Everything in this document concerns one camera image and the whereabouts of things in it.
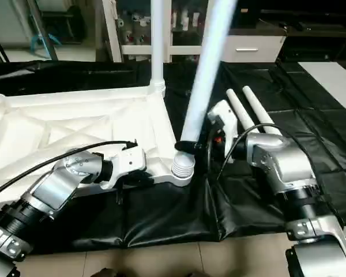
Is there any white plastic table leg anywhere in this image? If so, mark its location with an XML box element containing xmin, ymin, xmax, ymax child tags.
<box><xmin>149</xmin><ymin>0</ymin><xmax>167</xmax><ymax>97</ymax></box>
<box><xmin>225</xmin><ymin>89</ymin><xmax>261</xmax><ymax>137</ymax></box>
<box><xmin>242</xmin><ymin>86</ymin><xmax>283</xmax><ymax>137</ymax></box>
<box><xmin>171</xmin><ymin>0</ymin><xmax>239</xmax><ymax>179</ymax></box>

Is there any white plastic table top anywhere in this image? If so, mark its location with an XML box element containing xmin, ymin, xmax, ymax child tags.
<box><xmin>0</xmin><ymin>84</ymin><xmax>196</xmax><ymax>195</ymax></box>

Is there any white drawer unit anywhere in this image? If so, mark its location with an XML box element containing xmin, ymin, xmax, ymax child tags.
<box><xmin>219</xmin><ymin>34</ymin><xmax>289</xmax><ymax>63</ymax></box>

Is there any black work mat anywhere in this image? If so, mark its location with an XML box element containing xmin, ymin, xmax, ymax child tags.
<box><xmin>0</xmin><ymin>58</ymin><xmax>346</xmax><ymax>256</ymax></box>

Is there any white glass-door cabinet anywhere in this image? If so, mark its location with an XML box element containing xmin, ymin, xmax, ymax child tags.
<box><xmin>100</xmin><ymin>0</ymin><xmax>221</xmax><ymax>63</ymax></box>

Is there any blue metal stand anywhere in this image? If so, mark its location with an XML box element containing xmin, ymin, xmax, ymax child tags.
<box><xmin>28</xmin><ymin>31</ymin><xmax>62</xmax><ymax>51</ymax></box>

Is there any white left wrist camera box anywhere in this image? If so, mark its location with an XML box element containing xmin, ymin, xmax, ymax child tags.
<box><xmin>100</xmin><ymin>144</ymin><xmax>147</xmax><ymax>191</ymax></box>

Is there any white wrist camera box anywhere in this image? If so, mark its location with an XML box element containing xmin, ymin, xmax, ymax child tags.
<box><xmin>100</xmin><ymin>144</ymin><xmax>147</xmax><ymax>191</ymax></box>
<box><xmin>206</xmin><ymin>99</ymin><xmax>239</xmax><ymax>164</ymax></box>

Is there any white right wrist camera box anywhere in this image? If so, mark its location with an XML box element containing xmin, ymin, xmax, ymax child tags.
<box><xmin>206</xmin><ymin>99</ymin><xmax>239</xmax><ymax>164</ymax></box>

